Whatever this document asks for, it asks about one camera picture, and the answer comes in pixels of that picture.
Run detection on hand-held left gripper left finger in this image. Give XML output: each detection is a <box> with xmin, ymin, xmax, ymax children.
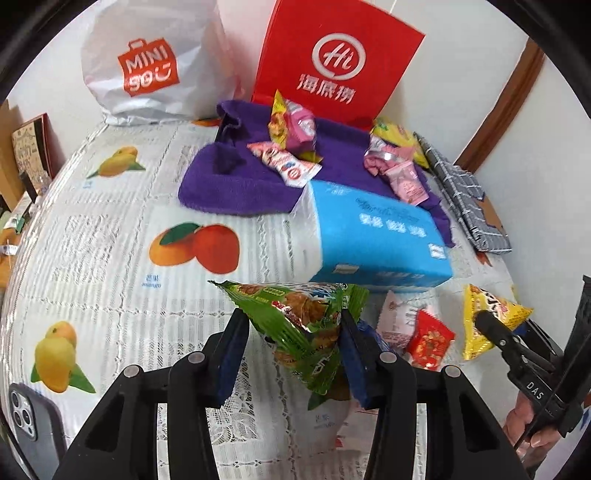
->
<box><xmin>51</xmin><ymin>308</ymin><xmax>251</xmax><ymax>480</ymax></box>

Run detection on red paper bag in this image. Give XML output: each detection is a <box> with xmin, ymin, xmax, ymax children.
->
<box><xmin>252</xmin><ymin>0</ymin><xmax>426</xmax><ymax>132</ymax></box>

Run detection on patterned notebook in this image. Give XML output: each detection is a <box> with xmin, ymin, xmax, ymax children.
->
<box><xmin>11</xmin><ymin>117</ymin><xmax>51</xmax><ymax>183</ymax></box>

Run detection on yellow orange snack packet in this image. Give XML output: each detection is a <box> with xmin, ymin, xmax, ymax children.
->
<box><xmin>269</xmin><ymin>89</ymin><xmax>298</xmax><ymax>148</ymax></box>

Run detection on dark smartphone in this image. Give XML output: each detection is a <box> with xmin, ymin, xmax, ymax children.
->
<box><xmin>7</xmin><ymin>382</ymin><xmax>62</xmax><ymax>480</ymax></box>

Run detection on white plastic bag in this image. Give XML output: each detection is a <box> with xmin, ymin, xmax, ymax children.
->
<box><xmin>81</xmin><ymin>0</ymin><xmax>241</xmax><ymax>127</ymax></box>

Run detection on dark red book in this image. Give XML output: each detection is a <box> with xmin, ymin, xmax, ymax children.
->
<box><xmin>41</xmin><ymin>113</ymin><xmax>59</xmax><ymax>174</ymax></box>

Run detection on wooden nightstand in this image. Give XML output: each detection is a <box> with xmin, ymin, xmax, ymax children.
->
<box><xmin>0</xmin><ymin>185</ymin><xmax>35</xmax><ymax>296</ymax></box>

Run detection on wooden headboard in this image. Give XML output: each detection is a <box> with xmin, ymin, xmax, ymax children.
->
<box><xmin>0</xmin><ymin>99</ymin><xmax>24</xmax><ymax>204</ymax></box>

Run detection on large yellow snack bag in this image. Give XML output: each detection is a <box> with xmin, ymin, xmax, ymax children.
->
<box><xmin>372</xmin><ymin>117</ymin><xmax>431</xmax><ymax>169</ymax></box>

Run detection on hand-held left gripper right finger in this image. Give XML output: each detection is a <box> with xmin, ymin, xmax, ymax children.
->
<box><xmin>339</xmin><ymin>310</ymin><xmax>532</xmax><ymax>480</ymax></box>

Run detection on person's right hand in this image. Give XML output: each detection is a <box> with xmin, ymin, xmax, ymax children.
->
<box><xmin>503</xmin><ymin>398</ymin><xmax>573</xmax><ymax>462</ymax></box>

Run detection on blue tissue box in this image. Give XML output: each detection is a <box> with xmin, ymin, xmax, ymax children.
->
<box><xmin>291</xmin><ymin>180</ymin><xmax>452</xmax><ymax>294</ymax></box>

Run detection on pale pink snack packet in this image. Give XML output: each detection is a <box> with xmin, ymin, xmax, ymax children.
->
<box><xmin>385</xmin><ymin>161</ymin><xmax>431</xmax><ymax>207</ymax></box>

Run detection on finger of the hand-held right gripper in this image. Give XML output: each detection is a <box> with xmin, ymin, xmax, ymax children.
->
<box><xmin>519</xmin><ymin>318</ymin><xmax>561</xmax><ymax>358</ymax></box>
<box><xmin>475</xmin><ymin>310</ymin><xmax>525</xmax><ymax>367</ymax></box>

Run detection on fruit print tablecloth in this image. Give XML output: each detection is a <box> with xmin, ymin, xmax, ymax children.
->
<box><xmin>0</xmin><ymin>117</ymin><xmax>522</xmax><ymax>480</ymax></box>

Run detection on purple towel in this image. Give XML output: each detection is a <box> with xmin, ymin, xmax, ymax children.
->
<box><xmin>178</xmin><ymin>99</ymin><xmax>455</xmax><ymax>247</ymax></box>

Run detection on yellow triangular snack packet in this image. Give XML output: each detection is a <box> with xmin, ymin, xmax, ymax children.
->
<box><xmin>463</xmin><ymin>284</ymin><xmax>533</xmax><ymax>361</ymax></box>

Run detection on small red snack packet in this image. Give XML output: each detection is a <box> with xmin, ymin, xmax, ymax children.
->
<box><xmin>405</xmin><ymin>308</ymin><xmax>455</xmax><ymax>370</ymax></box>

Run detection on green snack packet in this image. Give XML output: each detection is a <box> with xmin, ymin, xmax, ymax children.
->
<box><xmin>208</xmin><ymin>280</ymin><xmax>370</xmax><ymax>398</ymax></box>

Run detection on brown wooden door frame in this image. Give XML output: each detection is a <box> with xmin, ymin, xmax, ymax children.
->
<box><xmin>455</xmin><ymin>39</ymin><xmax>546</xmax><ymax>174</ymax></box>

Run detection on grey plaid folded cloth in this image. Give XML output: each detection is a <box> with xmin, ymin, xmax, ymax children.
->
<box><xmin>412</xmin><ymin>131</ymin><xmax>513</xmax><ymax>254</ymax></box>

